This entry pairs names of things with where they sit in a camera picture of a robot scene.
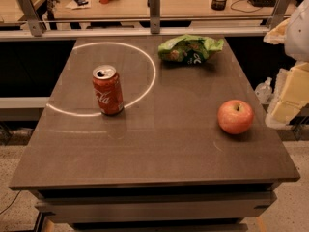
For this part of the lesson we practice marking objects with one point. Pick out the green rice chip bag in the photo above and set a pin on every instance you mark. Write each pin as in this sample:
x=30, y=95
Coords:
x=189, y=49

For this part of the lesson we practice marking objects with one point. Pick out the metal rail post left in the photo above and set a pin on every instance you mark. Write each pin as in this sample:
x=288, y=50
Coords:
x=36, y=26

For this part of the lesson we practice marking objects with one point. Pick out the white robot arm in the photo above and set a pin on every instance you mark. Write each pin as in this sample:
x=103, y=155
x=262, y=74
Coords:
x=297, y=34

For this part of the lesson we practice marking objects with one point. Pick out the red cola can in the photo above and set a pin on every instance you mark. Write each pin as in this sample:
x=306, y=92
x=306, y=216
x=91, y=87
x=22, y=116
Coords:
x=108, y=90

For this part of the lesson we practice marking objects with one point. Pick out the red apple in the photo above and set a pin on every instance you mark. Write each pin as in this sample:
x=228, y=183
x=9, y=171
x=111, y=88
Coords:
x=235, y=116

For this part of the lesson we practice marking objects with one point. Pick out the metal rail post middle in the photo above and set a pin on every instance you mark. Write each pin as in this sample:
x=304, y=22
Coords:
x=154, y=6

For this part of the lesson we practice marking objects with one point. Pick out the black mesh cup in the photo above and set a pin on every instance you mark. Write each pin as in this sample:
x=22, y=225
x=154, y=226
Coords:
x=218, y=5

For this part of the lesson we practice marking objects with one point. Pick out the clear sanitizer bottle left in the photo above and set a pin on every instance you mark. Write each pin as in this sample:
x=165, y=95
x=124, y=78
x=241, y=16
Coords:
x=263, y=91

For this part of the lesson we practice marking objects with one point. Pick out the metal rail post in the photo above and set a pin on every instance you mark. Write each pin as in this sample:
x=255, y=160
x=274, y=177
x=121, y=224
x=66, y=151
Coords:
x=154, y=6
x=278, y=13
x=36, y=26

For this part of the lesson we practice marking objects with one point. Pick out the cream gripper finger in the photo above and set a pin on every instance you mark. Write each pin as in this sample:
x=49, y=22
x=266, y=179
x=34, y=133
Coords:
x=277, y=35
x=290, y=95

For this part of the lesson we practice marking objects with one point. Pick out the metal rail post right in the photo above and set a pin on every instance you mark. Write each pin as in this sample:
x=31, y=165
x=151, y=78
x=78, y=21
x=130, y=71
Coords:
x=278, y=13

